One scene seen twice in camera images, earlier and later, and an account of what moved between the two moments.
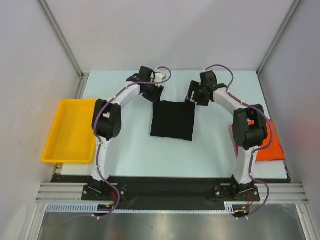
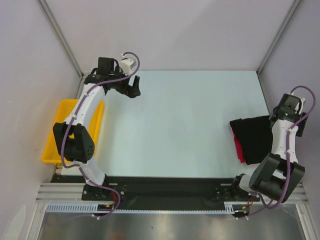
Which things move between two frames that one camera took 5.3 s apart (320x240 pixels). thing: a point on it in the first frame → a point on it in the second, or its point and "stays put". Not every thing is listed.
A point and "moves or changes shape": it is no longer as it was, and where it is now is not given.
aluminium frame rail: (54, 192) stays put
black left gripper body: (152, 92) → (120, 85)
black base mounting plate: (167, 193) stays put
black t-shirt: (173, 119) moves or changes shape
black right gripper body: (199, 97) → (301, 127)
